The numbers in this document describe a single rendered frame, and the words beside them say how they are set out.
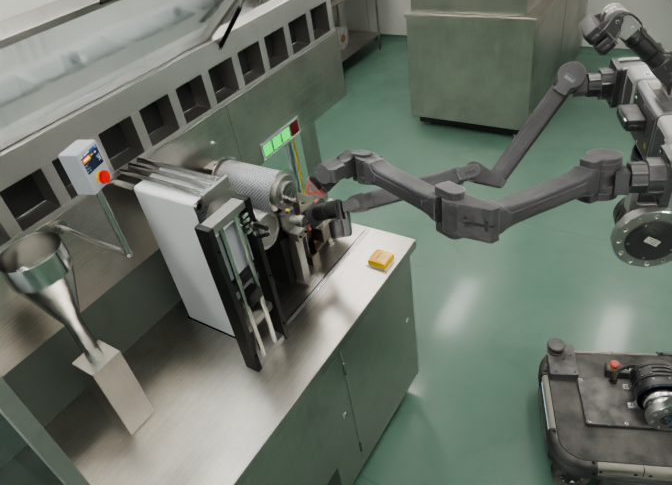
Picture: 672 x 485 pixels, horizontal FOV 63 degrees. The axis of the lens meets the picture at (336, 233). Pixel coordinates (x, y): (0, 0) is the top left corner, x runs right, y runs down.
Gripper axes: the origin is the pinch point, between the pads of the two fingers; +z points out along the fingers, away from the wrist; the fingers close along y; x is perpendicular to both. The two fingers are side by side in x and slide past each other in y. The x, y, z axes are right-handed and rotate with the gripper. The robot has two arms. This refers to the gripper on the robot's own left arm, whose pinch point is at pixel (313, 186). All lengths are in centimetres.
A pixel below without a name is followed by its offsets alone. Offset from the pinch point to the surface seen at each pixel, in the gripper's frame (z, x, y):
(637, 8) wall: 33, -95, 449
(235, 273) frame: 3.8, -2.0, -37.4
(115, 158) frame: 31, 46, -25
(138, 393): 35, -10, -68
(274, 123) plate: 39, 25, 39
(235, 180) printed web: 23.5, 17.2, -3.4
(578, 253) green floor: 41, -139, 152
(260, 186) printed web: 15.4, 10.4, -3.5
